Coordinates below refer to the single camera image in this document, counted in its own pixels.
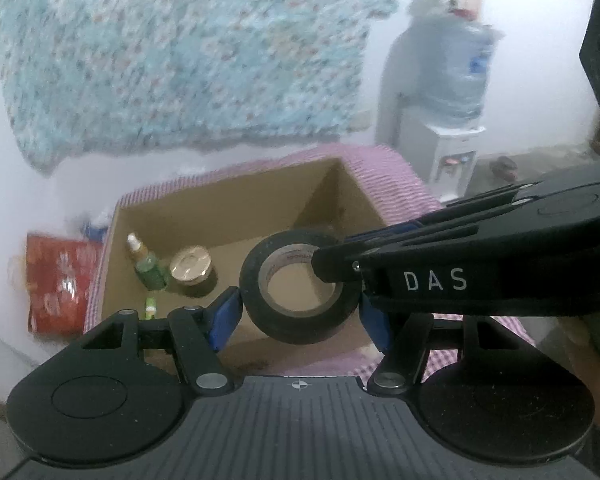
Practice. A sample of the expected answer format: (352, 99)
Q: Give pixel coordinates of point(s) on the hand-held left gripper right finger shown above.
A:
(375, 325)

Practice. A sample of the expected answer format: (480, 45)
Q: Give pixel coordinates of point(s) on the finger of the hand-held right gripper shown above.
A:
(335, 262)
(430, 230)

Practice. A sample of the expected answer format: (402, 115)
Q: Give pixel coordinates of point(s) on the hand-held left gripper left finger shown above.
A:
(225, 320)

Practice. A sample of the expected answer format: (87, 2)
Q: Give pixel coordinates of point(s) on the black tape roll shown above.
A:
(252, 285)

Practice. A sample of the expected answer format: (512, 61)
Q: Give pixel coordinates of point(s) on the gold-lidded dark jar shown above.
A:
(192, 265)

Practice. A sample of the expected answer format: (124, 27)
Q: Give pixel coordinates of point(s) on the green lip balm tube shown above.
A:
(151, 307)

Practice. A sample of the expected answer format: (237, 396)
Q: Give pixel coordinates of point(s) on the green dropper bottle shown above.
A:
(150, 270)

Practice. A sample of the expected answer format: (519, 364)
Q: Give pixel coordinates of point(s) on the brown cardboard box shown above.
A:
(220, 215)

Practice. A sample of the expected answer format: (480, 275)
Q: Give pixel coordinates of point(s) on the white water dispenser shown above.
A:
(450, 160)

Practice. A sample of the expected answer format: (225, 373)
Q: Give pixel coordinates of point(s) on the purple checkered tablecloth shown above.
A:
(380, 175)

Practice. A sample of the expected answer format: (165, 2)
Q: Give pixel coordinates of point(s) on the dark object on floor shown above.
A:
(504, 165)

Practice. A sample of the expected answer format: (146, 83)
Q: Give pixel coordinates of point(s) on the red shopping bag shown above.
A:
(55, 280)

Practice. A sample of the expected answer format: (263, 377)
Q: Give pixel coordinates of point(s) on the small items atop jug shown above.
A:
(460, 0)

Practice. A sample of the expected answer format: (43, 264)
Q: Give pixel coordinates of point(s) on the floral blue blanket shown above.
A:
(180, 60)

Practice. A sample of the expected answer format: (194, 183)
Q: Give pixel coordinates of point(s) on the white wall socket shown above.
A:
(363, 121)

